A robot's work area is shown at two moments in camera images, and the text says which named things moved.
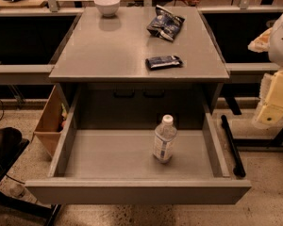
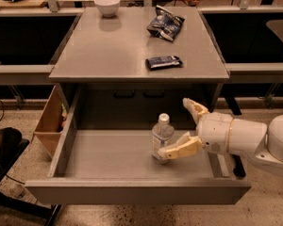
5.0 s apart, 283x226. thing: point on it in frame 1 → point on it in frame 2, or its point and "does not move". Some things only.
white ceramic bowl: x=108 y=5 does not move
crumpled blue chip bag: x=165 y=24 does not move
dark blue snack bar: x=163 y=62 does not move
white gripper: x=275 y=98 → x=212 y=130
